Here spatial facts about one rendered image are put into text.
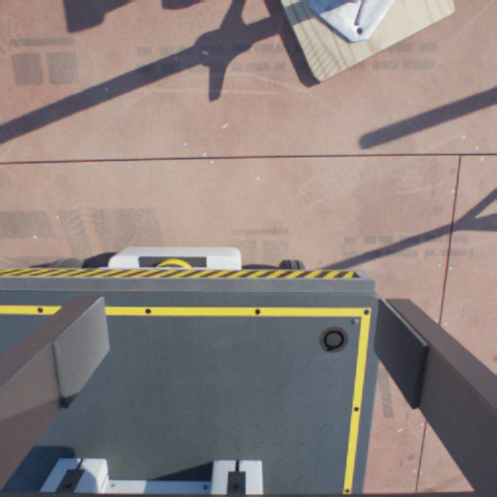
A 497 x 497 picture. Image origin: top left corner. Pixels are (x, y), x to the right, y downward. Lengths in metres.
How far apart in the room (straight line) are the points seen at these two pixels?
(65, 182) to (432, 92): 0.82
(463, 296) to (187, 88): 0.81
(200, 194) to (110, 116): 0.25
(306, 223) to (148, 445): 0.54
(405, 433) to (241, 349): 0.71
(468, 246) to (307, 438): 0.59
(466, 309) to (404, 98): 0.53
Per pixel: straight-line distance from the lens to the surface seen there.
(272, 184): 0.80
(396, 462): 1.23
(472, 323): 1.06
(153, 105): 0.83
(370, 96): 0.85
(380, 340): 0.17
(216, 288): 0.51
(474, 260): 1.00
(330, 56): 0.82
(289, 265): 0.73
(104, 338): 0.17
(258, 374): 0.58
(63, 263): 0.82
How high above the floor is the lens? 0.80
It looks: 76 degrees down
